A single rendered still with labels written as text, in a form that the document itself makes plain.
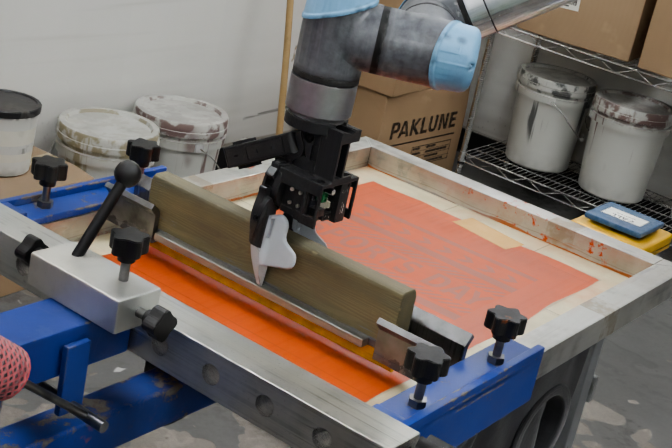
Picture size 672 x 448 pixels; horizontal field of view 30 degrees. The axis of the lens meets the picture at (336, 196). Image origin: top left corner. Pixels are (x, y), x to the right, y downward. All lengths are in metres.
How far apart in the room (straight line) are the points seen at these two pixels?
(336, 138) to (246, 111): 3.38
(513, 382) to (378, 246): 0.42
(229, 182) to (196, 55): 2.65
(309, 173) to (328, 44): 0.15
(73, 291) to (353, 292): 0.33
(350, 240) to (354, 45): 0.47
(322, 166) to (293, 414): 0.34
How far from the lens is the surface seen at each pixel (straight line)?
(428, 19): 1.36
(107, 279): 1.22
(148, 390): 1.37
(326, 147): 1.38
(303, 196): 1.38
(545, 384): 1.75
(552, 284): 1.77
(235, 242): 1.49
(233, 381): 1.19
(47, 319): 1.22
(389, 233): 1.81
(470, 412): 1.33
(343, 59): 1.35
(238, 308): 1.49
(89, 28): 4.02
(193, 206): 1.52
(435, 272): 1.71
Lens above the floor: 1.60
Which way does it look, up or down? 20 degrees down
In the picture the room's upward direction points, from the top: 12 degrees clockwise
